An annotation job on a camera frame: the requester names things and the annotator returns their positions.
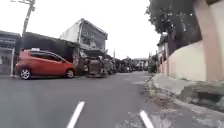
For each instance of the row of parked vehicles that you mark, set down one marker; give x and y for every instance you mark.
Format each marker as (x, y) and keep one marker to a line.
(128, 65)

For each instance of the vehicle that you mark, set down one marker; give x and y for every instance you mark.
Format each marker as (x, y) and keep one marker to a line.
(95, 65)

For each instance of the grey glass-fronted building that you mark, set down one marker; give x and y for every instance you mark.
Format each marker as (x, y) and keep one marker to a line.
(88, 35)

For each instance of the grey asphalt road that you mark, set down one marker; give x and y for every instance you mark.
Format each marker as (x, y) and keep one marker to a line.
(83, 96)

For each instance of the hedge-covered dark structure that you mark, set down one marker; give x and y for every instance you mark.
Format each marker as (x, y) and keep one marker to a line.
(53, 43)

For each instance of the robot's own part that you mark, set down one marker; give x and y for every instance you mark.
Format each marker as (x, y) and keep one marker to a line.
(146, 120)
(75, 115)

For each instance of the red car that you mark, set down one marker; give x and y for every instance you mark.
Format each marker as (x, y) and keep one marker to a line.
(43, 65)

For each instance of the large dark tree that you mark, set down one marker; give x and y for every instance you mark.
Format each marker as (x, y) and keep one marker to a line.
(175, 20)

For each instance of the concrete pavement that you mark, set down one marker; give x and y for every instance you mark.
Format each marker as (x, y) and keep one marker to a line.
(186, 91)

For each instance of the utility pole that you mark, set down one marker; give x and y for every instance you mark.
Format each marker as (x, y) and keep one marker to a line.
(28, 16)

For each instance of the dark building with gate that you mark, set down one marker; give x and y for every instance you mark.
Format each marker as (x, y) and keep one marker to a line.
(8, 50)

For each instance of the pale wall with pillar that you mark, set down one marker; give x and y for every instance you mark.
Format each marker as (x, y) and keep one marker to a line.
(191, 60)

